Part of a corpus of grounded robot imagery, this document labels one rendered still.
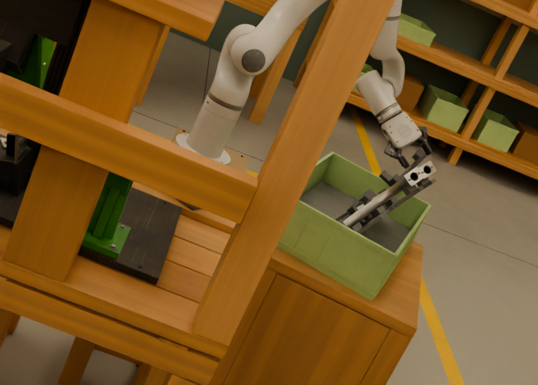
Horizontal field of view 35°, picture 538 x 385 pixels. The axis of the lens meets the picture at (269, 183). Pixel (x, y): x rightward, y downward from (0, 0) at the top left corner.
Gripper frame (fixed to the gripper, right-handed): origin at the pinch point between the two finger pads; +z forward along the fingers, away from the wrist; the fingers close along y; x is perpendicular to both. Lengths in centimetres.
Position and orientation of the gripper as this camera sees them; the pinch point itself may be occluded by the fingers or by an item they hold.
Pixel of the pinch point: (417, 158)
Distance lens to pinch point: 279.5
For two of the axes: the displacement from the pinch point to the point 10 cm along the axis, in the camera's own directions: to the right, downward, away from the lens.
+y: 8.3, -4.7, 3.1
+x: -2.1, 2.4, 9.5
